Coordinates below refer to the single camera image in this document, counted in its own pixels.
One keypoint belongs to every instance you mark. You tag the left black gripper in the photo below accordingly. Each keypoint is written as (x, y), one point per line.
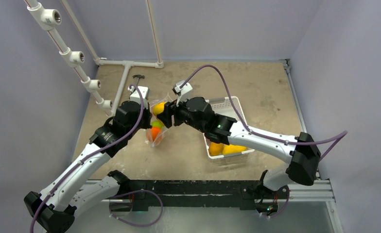
(148, 115)

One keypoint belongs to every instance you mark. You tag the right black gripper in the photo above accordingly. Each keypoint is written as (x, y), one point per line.
(168, 114)

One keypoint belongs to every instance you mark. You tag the green pear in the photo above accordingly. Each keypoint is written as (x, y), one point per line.
(157, 124)

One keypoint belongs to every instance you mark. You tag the yellow pear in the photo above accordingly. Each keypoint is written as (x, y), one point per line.
(158, 108)

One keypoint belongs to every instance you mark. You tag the orange fruit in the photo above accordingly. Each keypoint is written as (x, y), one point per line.
(153, 133)

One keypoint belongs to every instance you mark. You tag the clear zip top bag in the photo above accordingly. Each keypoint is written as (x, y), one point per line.
(164, 129)

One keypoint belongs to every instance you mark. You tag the orange mango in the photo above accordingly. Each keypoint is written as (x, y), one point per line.
(215, 149)

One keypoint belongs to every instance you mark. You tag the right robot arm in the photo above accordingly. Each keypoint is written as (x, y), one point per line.
(299, 153)

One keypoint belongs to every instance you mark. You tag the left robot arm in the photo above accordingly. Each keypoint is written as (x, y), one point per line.
(56, 207)

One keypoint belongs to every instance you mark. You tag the small black hammer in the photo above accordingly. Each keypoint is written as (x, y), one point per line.
(137, 77)

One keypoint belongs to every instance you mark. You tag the white plastic basket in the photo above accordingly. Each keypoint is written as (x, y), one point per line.
(230, 107)

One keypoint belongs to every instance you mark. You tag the yellow mango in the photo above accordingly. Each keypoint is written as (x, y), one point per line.
(232, 149)

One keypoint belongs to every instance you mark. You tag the black base bar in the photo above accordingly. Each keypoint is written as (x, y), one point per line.
(242, 194)

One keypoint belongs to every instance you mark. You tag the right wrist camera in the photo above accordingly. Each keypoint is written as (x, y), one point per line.
(183, 91)

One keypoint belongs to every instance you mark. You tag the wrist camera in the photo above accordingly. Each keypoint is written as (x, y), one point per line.
(140, 91)
(183, 91)

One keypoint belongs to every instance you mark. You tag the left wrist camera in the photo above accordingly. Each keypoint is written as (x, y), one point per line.
(140, 91)

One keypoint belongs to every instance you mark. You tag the white pvc pipe frame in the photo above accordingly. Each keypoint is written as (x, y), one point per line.
(49, 19)

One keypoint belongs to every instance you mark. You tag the aluminium rail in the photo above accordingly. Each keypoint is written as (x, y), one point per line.
(321, 191)

